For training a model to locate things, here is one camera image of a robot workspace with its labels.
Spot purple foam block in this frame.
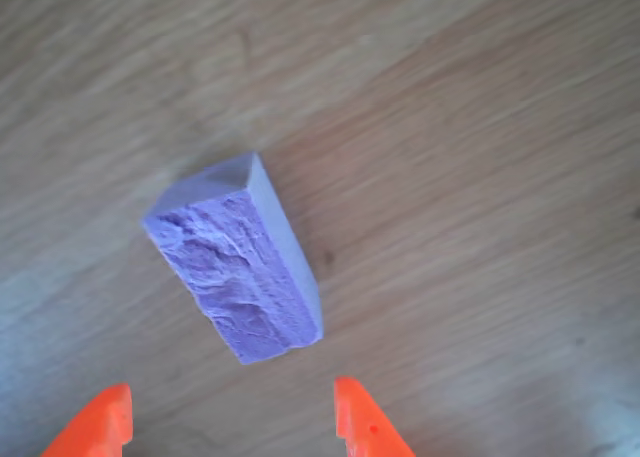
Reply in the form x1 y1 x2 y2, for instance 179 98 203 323
141 150 325 366

